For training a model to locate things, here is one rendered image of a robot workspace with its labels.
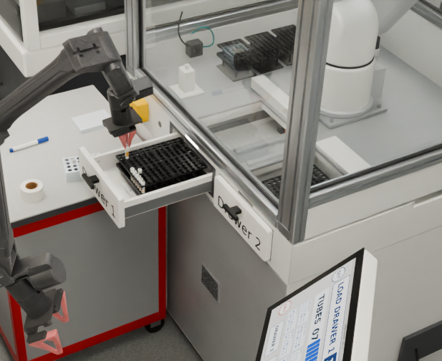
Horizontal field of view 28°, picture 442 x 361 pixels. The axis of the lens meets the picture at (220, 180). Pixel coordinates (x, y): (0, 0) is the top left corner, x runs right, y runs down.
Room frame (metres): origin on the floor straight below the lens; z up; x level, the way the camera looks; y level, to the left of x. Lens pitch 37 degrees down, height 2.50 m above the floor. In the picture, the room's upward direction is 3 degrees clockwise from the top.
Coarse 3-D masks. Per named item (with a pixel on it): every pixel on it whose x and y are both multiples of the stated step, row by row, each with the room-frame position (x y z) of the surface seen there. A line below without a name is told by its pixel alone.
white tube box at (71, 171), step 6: (78, 156) 2.35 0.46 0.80; (66, 162) 2.32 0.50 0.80; (78, 162) 2.33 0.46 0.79; (66, 168) 2.28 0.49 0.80; (72, 168) 2.28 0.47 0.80; (78, 168) 2.29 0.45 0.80; (66, 174) 2.26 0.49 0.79; (72, 174) 2.27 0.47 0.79; (78, 174) 2.27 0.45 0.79; (72, 180) 2.26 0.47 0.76; (78, 180) 2.27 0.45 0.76
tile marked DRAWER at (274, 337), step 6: (276, 324) 1.45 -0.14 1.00; (282, 324) 1.43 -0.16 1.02; (270, 330) 1.44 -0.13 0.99; (276, 330) 1.43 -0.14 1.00; (270, 336) 1.42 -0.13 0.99; (276, 336) 1.41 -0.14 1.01; (270, 342) 1.40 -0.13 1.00; (276, 342) 1.39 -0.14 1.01; (270, 348) 1.38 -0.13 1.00; (276, 348) 1.36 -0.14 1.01; (264, 354) 1.37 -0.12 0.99; (270, 354) 1.36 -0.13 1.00
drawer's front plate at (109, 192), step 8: (80, 152) 2.20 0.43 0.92; (80, 160) 2.21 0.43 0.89; (88, 160) 2.15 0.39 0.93; (80, 168) 2.21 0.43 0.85; (88, 168) 2.16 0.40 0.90; (96, 168) 2.11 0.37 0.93; (80, 176) 2.22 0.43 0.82; (104, 176) 2.08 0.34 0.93; (96, 184) 2.11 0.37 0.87; (104, 184) 2.06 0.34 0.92; (112, 184) 2.04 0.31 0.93; (104, 192) 2.06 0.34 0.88; (112, 192) 2.01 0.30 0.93; (112, 200) 2.01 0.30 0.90; (120, 200) 1.98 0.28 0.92; (120, 208) 1.98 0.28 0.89; (112, 216) 2.01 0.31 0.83; (120, 216) 1.98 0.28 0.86; (120, 224) 1.98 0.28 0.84
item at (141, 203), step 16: (144, 144) 2.30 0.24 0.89; (96, 160) 2.22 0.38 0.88; (112, 160) 2.25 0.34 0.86; (112, 176) 2.20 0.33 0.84; (208, 176) 2.15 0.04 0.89; (160, 192) 2.07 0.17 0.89; (176, 192) 2.09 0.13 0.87; (192, 192) 2.12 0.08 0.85; (128, 208) 2.01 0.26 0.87; (144, 208) 2.03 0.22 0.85
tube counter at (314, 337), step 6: (312, 330) 1.34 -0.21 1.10; (318, 330) 1.33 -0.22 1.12; (312, 336) 1.32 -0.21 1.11; (318, 336) 1.31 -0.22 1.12; (312, 342) 1.30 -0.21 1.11; (318, 342) 1.29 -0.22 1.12; (306, 348) 1.30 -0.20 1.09; (312, 348) 1.28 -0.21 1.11; (318, 348) 1.27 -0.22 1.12; (306, 354) 1.28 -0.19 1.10; (312, 354) 1.26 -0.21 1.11; (318, 354) 1.25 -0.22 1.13; (306, 360) 1.26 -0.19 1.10; (312, 360) 1.24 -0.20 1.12
